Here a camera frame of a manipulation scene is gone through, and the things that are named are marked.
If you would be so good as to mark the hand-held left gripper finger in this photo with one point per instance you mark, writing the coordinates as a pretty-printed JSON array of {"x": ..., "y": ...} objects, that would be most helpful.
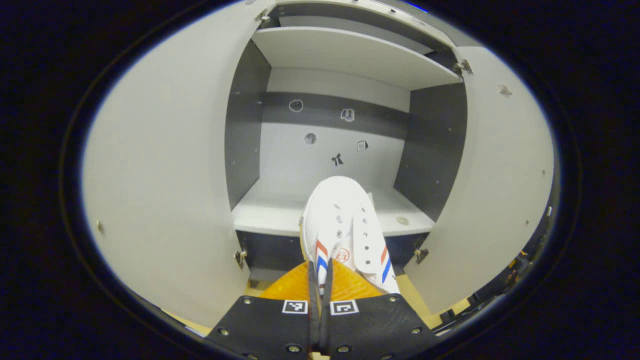
[
  {"x": 314, "y": 310},
  {"x": 326, "y": 310}
]

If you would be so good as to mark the white shoe cabinet door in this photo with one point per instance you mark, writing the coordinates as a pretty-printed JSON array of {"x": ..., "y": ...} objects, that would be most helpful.
[
  {"x": 165, "y": 175},
  {"x": 495, "y": 175}
]

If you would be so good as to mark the white and grey shoe cabinet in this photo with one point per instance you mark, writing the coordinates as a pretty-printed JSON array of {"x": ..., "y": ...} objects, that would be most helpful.
[{"x": 285, "y": 210}]

